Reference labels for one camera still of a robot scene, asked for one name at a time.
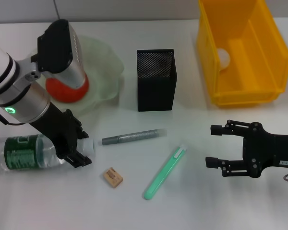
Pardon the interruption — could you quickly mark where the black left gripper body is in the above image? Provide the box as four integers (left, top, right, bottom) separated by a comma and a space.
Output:
28, 102, 79, 159

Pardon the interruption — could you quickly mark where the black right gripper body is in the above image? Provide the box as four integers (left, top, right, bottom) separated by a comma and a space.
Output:
241, 122, 288, 179

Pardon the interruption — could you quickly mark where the orange fruit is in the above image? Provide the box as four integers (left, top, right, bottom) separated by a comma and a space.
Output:
45, 73, 90, 103

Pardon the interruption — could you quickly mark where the clear green-label water bottle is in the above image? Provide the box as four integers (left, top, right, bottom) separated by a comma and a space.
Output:
0, 134, 96, 172

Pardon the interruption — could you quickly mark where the mint green pen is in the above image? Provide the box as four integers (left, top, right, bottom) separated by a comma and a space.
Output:
144, 143, 188, 201

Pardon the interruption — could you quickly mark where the white paper ball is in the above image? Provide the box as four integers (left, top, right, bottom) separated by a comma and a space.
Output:
217, 47, 231, 70

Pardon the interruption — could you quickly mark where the beige eraser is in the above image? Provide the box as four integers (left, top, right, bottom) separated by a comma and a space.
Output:
102, 167, 124, 189

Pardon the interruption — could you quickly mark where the grey marker pen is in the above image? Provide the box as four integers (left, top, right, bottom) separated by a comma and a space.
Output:
101, 128, 168, 146

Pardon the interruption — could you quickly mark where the pale green glass fruit plate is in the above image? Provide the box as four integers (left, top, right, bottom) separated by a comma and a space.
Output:
33, 34, 125, 118

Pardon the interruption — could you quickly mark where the black mesh pen holder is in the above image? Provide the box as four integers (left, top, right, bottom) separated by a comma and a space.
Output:
136, 49, 178, 112

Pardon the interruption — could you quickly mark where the yellow plastic bin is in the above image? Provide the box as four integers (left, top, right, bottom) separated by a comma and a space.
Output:
196, 0, 288, 108

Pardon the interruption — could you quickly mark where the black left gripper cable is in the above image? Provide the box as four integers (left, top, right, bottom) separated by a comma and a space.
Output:
0, 100, 24, 127

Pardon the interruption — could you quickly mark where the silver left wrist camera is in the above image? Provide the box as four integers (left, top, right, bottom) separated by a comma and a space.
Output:
31, 19, 87, 89

